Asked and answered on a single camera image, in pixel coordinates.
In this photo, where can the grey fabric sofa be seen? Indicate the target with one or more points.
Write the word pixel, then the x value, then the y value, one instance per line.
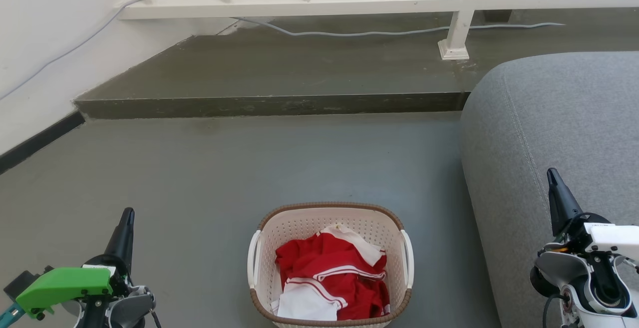
pixel 559 133

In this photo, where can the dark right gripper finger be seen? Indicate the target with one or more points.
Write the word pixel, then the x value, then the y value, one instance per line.
pixel 560 203

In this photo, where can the white metal railing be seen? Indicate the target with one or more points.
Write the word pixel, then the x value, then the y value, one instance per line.
pixel 299 6

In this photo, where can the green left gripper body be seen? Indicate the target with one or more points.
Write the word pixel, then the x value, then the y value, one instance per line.
pixel 65 283

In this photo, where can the white garment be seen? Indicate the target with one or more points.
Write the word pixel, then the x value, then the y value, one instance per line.
pixel 304 303

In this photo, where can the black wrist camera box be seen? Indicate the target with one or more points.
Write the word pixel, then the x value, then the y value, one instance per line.
pixel 22 280

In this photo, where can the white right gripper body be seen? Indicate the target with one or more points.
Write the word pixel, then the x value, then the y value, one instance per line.
pixel 614 240

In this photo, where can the red shirt with white trim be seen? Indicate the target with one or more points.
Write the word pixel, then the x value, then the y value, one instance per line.
pixel 324 258

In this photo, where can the cream perforated laundry basket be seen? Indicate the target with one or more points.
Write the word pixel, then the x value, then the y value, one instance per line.
pixel 299 223

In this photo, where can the black baseboard strip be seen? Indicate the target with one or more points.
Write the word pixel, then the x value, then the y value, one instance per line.
pixel 40 141

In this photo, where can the raised concrete step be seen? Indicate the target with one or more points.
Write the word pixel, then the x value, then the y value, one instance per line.
pixel 299 73

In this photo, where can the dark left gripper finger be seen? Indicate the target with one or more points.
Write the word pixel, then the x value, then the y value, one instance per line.
pixel 122 240

